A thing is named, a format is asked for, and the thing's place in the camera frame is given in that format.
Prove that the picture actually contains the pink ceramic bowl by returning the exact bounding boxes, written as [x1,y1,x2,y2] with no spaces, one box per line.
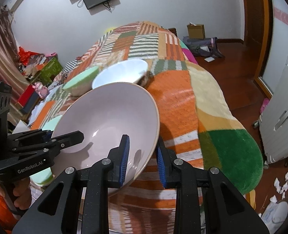
[51,82,160,189]

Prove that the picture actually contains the orange sleeve forearm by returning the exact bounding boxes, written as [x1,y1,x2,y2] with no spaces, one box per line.
[0,194,18,233]

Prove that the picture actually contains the person's left hand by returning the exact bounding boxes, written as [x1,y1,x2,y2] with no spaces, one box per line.
[13,177,32,210]

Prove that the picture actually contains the mint green flat plate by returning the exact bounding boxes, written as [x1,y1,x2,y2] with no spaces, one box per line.
[30,115,62,187]

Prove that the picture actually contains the white paper scraps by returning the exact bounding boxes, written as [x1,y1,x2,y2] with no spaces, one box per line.
[273,172,288,199]

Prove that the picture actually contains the pink toy figurine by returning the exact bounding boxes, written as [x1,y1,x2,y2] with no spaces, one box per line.
[33,82,49,99]

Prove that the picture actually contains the red and navy box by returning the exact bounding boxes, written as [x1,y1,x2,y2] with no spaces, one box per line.
[15,85,40,115]

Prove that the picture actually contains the green and white bowl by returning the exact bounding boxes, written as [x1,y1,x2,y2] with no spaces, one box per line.
[63,66,100,97]

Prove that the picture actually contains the green patterned box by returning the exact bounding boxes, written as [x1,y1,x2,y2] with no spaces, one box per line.
[39,57,63,86]

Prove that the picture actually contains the patchwork orange bed blanket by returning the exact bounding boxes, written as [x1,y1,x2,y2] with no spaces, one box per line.
[29,21,263,233]

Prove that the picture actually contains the striped brown curtain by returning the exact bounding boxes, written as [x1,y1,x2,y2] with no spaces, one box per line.
[0,7,30,96]

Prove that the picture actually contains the red plastic bag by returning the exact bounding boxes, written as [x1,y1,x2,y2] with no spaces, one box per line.
[18,47,40,66]

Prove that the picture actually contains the white bowl with dark spots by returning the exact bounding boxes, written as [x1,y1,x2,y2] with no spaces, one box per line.
[92,59,149,89]

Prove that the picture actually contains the white suitcase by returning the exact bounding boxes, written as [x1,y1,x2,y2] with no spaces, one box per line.
[258,58,288,164]

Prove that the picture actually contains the purple grey backpack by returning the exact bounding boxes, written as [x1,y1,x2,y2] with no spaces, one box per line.
[183,36,225,58]

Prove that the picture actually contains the cardboard box on floor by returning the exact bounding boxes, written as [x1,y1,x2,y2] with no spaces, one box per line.
[187,23,205,40]

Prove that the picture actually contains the wooden door frame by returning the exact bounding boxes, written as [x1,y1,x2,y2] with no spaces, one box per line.
[243,0,273,99]

